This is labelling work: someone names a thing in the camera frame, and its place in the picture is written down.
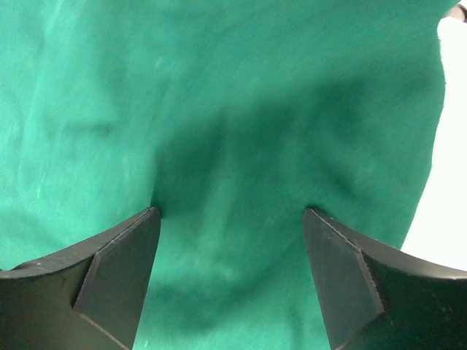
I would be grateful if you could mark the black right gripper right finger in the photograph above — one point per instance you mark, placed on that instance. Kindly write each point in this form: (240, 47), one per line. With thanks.
(373, 296)

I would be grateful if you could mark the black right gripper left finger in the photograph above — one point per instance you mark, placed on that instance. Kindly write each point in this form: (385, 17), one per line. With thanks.
(89, 295)

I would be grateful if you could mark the dark green surgical cloth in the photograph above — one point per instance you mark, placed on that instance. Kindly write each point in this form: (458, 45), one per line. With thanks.
(231, 117)

